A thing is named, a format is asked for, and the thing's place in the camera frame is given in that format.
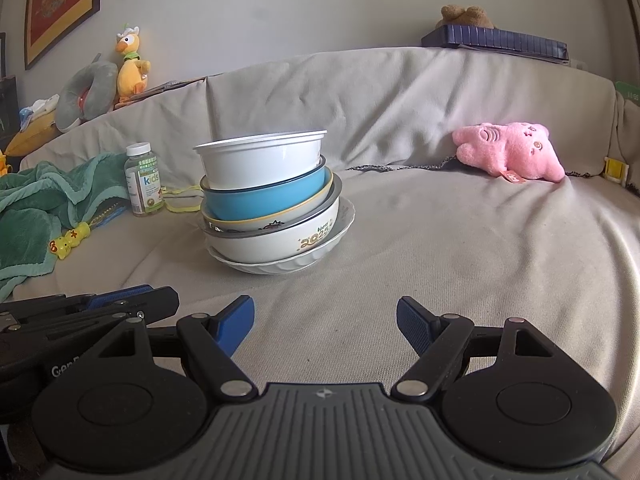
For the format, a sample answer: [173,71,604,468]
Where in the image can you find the blue bowl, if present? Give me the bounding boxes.
[200,155,333,222]

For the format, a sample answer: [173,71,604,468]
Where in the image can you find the green blanket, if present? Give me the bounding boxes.
[0,152,133,301]

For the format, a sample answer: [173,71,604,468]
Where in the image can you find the pink plush toy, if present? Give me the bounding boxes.
[452,121,566,182]

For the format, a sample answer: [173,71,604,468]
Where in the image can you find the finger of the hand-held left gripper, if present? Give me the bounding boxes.
[0,284,154,319]
[0,286,180,349]

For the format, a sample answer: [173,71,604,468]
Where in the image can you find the dark blue box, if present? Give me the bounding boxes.
[421,24,571,65]

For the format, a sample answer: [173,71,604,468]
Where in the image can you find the large printed white bowl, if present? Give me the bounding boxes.
[204,195,342,264]

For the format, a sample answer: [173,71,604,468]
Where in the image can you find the yellow plastic clip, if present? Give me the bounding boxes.
[603,156,629,187]

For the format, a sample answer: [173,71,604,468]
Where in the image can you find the white and blue cloth bundle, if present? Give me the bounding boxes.
[20,95,61,126]

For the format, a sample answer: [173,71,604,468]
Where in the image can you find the grey neck pillow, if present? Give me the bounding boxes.
[54,52,120,133]

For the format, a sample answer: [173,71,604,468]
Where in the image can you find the floral white plate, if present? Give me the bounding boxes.
[207,199,357,276]

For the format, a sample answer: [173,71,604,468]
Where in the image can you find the stainless steel bowl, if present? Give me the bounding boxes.
[202,172,344,239]

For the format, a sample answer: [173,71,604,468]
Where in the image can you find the clear supplement bottle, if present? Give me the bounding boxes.
[125,142,166,217]

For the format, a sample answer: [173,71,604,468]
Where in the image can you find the brown teddy bear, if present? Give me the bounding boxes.
[434,4,496,30]

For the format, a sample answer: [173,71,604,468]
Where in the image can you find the colourful flat books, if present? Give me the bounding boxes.
[114,77,208,110]

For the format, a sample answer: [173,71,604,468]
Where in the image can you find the yellow-rimmed white bowl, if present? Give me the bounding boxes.
[201,170,337,233]

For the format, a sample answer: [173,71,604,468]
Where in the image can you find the small yellow toy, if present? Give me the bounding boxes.
[48,222,92,261]

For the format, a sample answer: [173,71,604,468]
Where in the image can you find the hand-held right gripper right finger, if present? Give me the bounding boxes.
[391,296,566,403]

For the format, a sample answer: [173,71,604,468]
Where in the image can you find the mustard yellow cushion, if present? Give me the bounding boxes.
[5,120,61,158]

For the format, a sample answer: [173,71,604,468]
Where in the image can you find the yellow-green cord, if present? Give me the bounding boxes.
[162,185,206,213]

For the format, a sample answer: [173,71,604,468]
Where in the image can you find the red framed picture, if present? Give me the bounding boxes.
[24,0,102,71]

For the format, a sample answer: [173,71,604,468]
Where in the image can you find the white plastic bowl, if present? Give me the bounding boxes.
[193,129,329,192]

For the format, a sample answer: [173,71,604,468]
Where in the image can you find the white armrest cloth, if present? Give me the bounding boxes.
[615,90,640,201]

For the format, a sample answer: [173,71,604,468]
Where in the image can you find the yellow duck plush toy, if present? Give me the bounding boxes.
[115,24,152,103]

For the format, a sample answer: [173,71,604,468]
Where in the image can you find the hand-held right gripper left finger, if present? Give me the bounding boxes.
[97,295,256,403]

